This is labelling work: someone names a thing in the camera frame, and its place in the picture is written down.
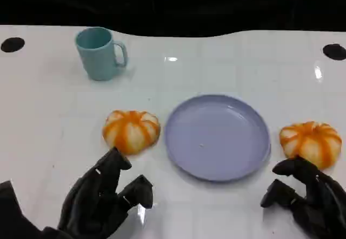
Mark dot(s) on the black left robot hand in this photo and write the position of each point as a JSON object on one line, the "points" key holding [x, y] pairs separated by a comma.
{"points": [[92, 195]]}

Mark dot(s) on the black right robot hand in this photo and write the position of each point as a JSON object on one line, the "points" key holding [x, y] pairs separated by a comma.
{"points": [[319, 195]]}

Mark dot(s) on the lilac plate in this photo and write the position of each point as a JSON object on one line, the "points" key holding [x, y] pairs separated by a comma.
{"points": [[217, 137]]}

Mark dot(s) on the orange white toy bread roll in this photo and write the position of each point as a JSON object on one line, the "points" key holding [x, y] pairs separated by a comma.
{"points": [[311, 143], [131, 131]]}

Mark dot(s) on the pale green mug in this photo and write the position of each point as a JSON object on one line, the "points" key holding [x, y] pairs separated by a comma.
{"points": [[96, 56]]}

